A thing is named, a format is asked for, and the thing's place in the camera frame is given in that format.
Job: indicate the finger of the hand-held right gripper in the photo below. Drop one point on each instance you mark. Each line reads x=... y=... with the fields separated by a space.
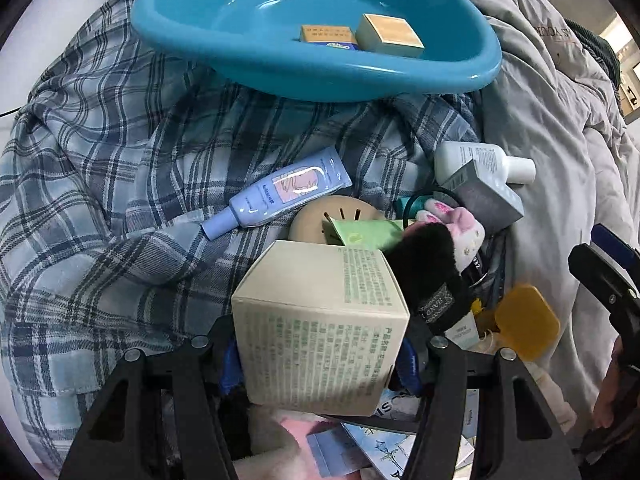
x=600 y=280
x=617 y=247

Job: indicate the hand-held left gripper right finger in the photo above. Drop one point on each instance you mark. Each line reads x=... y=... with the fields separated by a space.
x=409 y=367

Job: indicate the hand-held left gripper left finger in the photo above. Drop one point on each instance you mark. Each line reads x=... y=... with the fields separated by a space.
x=229 y=367

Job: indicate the cream printed box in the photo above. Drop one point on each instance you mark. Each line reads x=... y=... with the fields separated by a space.
x=320 y=325

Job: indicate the black fluffy cloth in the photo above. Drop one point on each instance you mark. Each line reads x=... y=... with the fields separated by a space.
x=430 y=265

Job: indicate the grey-blue long box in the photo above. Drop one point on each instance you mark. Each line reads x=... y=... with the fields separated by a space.
x=485 y=195

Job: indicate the pink white plush toy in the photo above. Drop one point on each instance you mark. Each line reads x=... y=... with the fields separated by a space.
x=460 y=230

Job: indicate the gold-topped cream box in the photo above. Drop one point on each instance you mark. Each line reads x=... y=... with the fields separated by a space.
x=387 y=35

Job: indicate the gold box with blue stripe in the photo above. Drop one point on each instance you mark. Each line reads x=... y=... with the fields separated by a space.
x=327 y=34

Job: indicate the blue plastic basin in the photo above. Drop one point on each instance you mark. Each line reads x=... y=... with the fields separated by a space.
x=225 y=15

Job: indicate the person's right hand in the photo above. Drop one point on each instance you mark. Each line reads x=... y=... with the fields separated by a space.
x=610 y=400

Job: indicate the white tube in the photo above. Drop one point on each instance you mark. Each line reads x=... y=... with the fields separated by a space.
x=460 y=332

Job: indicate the amber soap box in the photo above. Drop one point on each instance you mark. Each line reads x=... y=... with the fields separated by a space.
x=527 y=320

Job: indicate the blue flower print box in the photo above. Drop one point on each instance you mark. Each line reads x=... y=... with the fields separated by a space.
x=390 y=452

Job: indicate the pink towel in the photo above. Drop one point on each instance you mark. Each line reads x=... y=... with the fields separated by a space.
x=280 y=440

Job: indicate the white plastic bag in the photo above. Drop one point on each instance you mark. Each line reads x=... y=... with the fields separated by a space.
x=550 y=395

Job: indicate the light blue packet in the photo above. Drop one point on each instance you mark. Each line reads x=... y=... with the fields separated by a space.
x=332 y=452

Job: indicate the black packet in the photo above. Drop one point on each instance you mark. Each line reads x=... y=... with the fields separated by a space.
x=477 y=267

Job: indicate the pale green packet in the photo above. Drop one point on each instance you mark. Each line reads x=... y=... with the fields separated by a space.
x=370 y=235

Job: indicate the teal packet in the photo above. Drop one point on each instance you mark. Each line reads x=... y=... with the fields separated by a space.
x=418 y=203

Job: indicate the beige round slotted case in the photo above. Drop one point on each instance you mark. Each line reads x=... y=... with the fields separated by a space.
x=312 y=220

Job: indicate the grey duvet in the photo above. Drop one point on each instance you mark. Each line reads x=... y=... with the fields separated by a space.
x=550 y=85

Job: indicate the white bottle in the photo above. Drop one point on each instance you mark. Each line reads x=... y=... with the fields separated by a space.
x=460 y=155

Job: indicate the light blue tube pink label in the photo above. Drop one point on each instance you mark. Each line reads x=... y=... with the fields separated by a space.
x=280 y=190

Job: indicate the dark striped cloth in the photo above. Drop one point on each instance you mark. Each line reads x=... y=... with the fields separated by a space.
x=602 y=55

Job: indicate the blue plaid shirt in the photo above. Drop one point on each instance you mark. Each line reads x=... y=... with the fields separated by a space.
x=125 y=160

